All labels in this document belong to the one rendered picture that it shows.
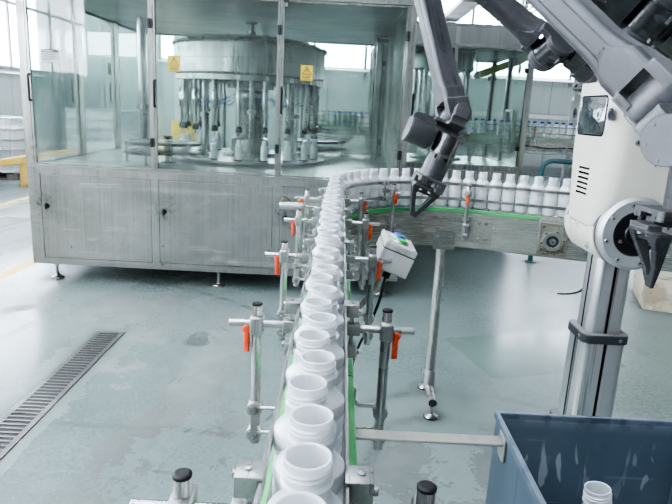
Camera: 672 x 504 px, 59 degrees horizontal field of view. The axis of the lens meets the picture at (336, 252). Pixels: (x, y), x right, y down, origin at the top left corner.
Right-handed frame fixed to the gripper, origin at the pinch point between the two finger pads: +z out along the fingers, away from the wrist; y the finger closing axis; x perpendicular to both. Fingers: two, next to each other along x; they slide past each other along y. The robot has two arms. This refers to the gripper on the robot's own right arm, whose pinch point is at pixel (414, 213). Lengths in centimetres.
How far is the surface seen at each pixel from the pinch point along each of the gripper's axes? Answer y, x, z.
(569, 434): 51, 29, 17
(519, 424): 51, 21, 19
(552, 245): -106, 78, 2
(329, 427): 94, -16, 8
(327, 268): 44.0, -17.0, 9.0
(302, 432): 95, -18, 9
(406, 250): 4.0, 1.4, 8.2
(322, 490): 101, -15, 10
